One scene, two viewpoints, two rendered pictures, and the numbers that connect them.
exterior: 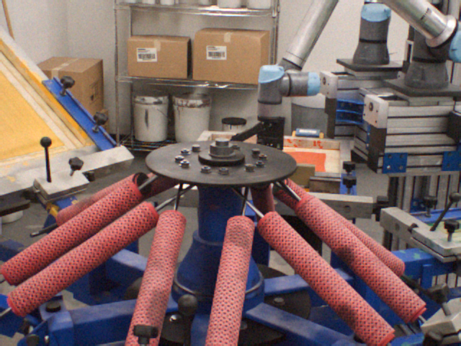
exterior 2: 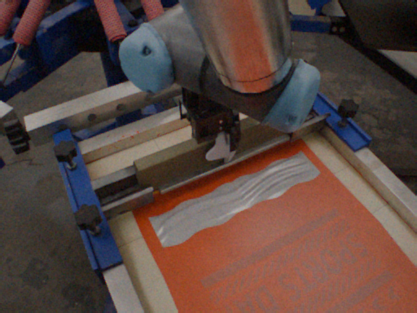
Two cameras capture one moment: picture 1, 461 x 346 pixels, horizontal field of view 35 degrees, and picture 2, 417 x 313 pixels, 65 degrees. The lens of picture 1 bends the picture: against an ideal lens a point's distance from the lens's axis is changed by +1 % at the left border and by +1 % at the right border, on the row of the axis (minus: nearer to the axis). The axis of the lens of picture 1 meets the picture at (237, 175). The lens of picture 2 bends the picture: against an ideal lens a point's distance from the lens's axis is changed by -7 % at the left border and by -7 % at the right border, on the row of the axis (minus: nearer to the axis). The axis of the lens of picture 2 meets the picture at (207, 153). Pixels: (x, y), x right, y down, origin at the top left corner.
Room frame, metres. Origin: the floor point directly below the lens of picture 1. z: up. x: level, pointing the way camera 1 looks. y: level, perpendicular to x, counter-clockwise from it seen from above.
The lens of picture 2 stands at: (2.56, -0.36, 1.54)
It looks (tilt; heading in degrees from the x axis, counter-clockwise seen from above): 49 degrees down; 145
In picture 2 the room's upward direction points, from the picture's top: straight up
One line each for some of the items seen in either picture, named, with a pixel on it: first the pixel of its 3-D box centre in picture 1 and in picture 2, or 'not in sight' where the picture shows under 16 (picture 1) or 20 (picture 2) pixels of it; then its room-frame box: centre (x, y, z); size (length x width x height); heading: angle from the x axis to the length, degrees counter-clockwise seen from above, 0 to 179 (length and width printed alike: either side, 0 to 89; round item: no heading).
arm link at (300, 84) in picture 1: (298, 83); (178, 51); (2.25, -0.18, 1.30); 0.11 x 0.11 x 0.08; 20
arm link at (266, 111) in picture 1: (269, 109); not in sight; (2.20, -0.09, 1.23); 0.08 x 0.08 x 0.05
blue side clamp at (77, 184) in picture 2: (347, 195); (86, 204); (2.14, -0.35, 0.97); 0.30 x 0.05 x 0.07; 173
